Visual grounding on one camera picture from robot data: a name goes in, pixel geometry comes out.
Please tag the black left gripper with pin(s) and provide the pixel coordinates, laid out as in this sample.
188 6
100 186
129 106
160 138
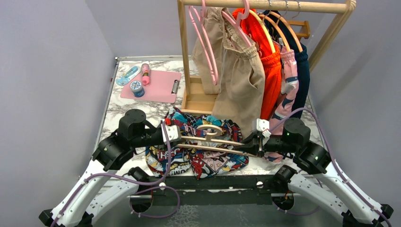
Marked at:
171 144

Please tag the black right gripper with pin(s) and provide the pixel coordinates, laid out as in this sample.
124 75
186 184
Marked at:
251 144

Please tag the cream plastic hanger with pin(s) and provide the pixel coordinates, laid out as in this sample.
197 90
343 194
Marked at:
213 131

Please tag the comic print shorts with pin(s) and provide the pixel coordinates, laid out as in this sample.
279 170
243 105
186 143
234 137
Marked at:
203 163

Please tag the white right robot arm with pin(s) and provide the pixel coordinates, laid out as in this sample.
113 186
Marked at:
343 199

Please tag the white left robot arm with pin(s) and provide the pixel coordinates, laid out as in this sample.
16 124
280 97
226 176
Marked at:
134 131

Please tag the pink patterned shorts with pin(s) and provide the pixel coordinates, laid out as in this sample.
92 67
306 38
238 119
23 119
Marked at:
289 86

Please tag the beige shorts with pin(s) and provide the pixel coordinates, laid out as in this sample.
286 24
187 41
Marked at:
241 76

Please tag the orange shorts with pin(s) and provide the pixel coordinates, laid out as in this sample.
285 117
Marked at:
271 65

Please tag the navy shorts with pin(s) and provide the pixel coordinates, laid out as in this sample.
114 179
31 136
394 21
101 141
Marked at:
301 58

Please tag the pink hanger with shorts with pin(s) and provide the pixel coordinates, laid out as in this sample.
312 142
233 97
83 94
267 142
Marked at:
236 23

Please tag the pink plastic hanger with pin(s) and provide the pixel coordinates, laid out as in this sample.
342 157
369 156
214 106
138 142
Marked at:
204 40

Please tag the wooden hanger back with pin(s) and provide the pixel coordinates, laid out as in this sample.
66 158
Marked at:
288 26

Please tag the wooden hanger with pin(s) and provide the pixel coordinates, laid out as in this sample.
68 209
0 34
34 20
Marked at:
288 26
265 31

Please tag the wooden hanger front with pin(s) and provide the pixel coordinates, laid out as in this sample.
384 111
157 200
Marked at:
265 31

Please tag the blue lidded jar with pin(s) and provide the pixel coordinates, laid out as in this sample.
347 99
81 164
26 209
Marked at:
137 89

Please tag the pink clipboard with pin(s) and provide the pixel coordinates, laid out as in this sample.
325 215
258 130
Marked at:
163 87

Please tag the wooden clothes rack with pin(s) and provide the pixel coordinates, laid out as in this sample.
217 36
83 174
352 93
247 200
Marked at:
195 100

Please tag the light blue flat case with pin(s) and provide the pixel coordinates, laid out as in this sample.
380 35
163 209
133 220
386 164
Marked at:
125 78

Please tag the pink glue stick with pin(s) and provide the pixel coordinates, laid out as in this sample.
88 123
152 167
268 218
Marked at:
145 69

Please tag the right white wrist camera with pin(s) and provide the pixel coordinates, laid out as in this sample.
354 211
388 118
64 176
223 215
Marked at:
262 126

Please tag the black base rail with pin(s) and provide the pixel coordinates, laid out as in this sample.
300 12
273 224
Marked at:
217 190

